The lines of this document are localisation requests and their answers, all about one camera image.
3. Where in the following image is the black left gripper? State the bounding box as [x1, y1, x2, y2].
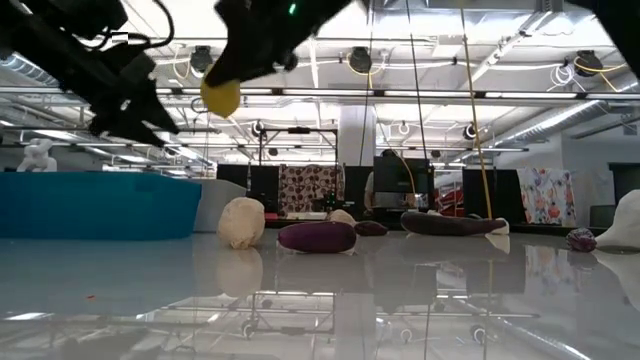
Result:
[54, 47, 181, 148]

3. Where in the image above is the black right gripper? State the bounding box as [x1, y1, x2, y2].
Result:
[203, 0, 354, 89]

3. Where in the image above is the yellow produce toy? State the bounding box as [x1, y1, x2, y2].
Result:
[199, 64, 242, 120]

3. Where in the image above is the cream garlic bulb toy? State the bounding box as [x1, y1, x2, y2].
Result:
[217, 196, 266, 250]

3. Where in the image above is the beige produce toy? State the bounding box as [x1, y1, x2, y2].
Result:
[327, 208, 358, 227]

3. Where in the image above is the short purple eggplant toy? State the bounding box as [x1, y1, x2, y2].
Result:
[277, 221, 358, 254]

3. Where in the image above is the small dark purple produce toy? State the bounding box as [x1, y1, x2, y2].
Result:
[353, 220, 389, 238]

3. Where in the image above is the long dark purple eggplant toy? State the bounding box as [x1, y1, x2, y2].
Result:
[399, 210, 507, 237]

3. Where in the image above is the large white produce toy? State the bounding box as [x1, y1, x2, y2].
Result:
[594, 188, 640, 251]

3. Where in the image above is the small shiny purple produce toy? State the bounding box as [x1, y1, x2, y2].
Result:
[565, 227, 598, 254]

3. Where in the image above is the teal plastic basket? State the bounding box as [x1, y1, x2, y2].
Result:
[0, 171, 203, 240]

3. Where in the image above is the pale grey plastic basket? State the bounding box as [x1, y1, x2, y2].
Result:
[192, 178, 247, 234]

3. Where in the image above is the black partition panel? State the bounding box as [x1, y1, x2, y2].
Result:
[217, 163, 280, 214]
[462, 168, 521, 226]

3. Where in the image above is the white statue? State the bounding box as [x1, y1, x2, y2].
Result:
[16, 138, 58, 174]

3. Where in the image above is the brown patterned cloth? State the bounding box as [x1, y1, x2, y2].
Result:
[278, 163, 346, 217]

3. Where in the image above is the person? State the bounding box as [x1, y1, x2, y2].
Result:
[363, 148, 416, 210]

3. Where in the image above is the black monitor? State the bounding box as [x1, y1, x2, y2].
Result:
[373, 156, 435, 195]

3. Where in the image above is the colourful floral cloth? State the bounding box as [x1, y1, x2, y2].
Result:
[517, 168, 576, 226]

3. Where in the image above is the plain white cloth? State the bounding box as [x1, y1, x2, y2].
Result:
[569, 169, 616, 229]

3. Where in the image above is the black metal cart frame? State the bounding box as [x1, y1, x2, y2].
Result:
[258, 127, 340, 221]

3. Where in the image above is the black hanging cable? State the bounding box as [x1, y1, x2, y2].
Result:
[404, 0, 431, 164]

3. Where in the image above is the long ceiling light rail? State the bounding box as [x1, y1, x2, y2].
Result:
[0, 85, 640, 101]

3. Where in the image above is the yellow hanging cable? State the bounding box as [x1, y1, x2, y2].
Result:
[459, 0, 494, 220]

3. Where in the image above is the silver air duct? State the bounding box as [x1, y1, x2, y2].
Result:
[492, 99, 619, 149]

